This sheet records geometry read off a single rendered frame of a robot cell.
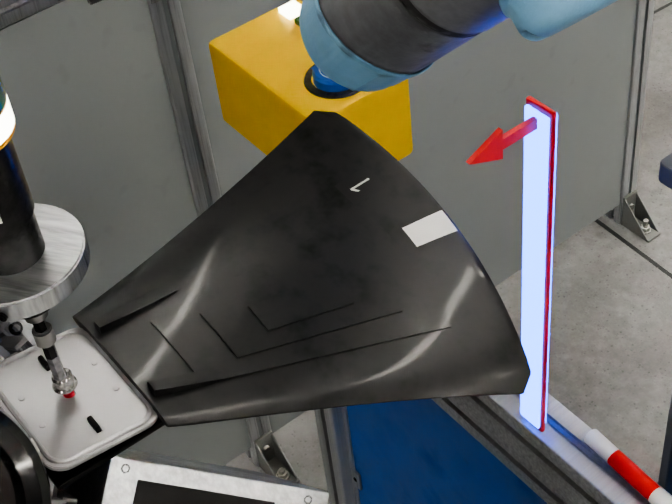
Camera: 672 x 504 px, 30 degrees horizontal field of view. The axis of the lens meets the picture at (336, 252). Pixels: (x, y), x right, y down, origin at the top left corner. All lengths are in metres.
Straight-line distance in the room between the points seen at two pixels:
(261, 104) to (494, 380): 0.42
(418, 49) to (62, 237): 0.21
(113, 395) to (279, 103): 0.42
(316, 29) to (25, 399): 0.25
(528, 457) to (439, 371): 0.37
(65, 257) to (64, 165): 0.94
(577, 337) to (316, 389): 1.60
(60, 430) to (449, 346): 0.23
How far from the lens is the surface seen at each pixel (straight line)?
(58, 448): 0.67
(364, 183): 0.79
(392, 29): 0.65
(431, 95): 1.88
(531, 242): 0.90
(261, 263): 0.74
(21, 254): 0.60
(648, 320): 2.30
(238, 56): 1.09
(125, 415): 0.68
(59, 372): 0.67
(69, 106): 1.50
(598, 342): 2.26
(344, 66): 0.69
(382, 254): 0.75
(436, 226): 0.78
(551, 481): 1.07
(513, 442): 1.09
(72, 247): 0.61
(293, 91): 1.04
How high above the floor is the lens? 1.70
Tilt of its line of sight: 44 degrees down
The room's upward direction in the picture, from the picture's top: 8 degrees counter-clockwise
